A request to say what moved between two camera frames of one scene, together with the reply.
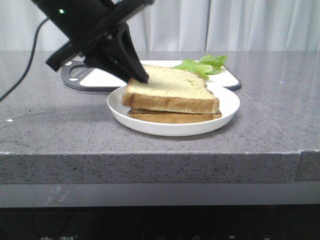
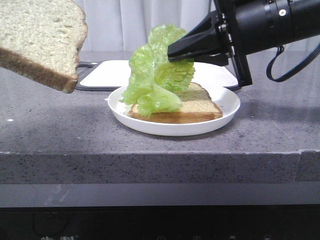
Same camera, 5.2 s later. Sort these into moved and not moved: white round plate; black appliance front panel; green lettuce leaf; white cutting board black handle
Moved: green lettuce leaf
Not moved: white cutting board black handle; white round plate; black appliance front panel
